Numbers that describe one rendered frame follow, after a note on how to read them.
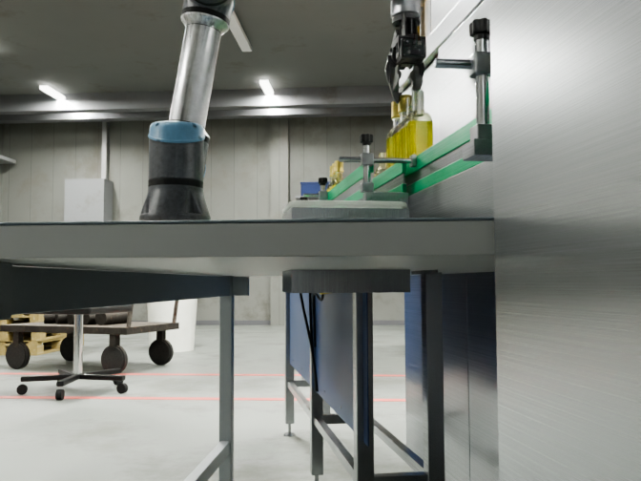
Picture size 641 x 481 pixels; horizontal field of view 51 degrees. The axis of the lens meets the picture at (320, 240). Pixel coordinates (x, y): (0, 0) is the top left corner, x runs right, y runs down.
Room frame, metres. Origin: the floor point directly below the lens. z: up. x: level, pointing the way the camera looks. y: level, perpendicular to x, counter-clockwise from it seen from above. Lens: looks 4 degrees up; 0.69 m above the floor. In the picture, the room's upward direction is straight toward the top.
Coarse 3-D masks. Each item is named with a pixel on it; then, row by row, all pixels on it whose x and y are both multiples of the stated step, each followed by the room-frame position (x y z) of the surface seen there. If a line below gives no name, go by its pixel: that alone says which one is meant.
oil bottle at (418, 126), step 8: (416, 112) 1.56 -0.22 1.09; (424, 112) 1.56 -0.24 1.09; (408, 120) 1.56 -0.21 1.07; (416, 120) 1.55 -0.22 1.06; (424, 120) 1.55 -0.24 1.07; (408, 128) 1.56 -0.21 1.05; (416, 128) 1.55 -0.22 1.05; (424, 128) 1.55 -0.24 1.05; (432, 128) 1.56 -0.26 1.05; (408, 136) 1.56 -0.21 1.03; (416, 136) 1.55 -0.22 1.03; (424, 136) 1.55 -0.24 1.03; (432, 136) 1.56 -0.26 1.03; (408, 144) 1.56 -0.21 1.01; (416, 144) 1.55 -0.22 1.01; (424, 144) 1.55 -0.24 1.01; (432, 144) 1.56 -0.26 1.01; (408, 152) 1.56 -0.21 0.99; (416, 152) 1.55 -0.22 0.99
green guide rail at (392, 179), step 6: (390, 168) 1.59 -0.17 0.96; (396, 168) 1.54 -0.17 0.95; (402, 168) 1.49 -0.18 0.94; (384, 174) 1.64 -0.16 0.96; (390, 174) 1.59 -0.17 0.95; (396, 174) 1.54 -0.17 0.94; (402, 174) 1.50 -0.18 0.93; (372, 180) 1.77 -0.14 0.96; (378, 180) 1.71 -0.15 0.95; (384, 180) 1.64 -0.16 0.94; (390, 180) 1.60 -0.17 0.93; (396, 180) 1.55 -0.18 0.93; (402, 180) 1.50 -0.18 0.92; (378, 186) 1.71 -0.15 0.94; (384, 186) 1.66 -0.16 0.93; (390, 186) 1.60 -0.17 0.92; (396, 186) 1.55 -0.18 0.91; (402, 186) 1.49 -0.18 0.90
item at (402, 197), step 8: (368, 192) 1.44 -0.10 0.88; (376, 192) 1.44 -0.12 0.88; (384, 192) 1.44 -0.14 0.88; (392, 192) 1.45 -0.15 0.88; (400, 192) 1.45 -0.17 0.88; (368, 200) 1.44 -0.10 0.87; (376, 200) 1.44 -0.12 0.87; (384, 200) 1.44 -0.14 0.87; (392, 200) 1.45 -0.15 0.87; (400, 200) 1.44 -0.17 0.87
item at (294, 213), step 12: (288, 216) 1.27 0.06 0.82; (300, 216) 1.22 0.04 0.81; (312, 216) 1.23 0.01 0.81; (324, 216) 1.23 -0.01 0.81; (336, 216) 1.23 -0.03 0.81; (348, 216) 1.24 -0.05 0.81; (360, 216) 1.24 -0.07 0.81; (372, 216) 1.24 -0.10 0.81; (384, 216) 1.25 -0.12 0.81; (396, 216) 1.25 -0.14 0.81; (408, 216) 1.26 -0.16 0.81
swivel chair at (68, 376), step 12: (48, 312) 4.24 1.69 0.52; (60, 312) 4.21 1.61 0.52; (72, 312) 4.19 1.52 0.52; (84, 312) 4.17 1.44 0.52; (96, 312) 4.23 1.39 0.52; (108, 312) 4.36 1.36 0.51; (60, 372) 4.67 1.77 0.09; (72, 372) 4.51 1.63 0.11; (84, 372) 4.51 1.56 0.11; (96, 372) 4.56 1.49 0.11; (108, 372) 4.64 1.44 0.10; (120, 372) 4.73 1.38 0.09; (24, 384) 4.37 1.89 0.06; (60, 384) 4.12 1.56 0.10; (120, 384) 4.36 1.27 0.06; (60, 396) 4.10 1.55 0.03
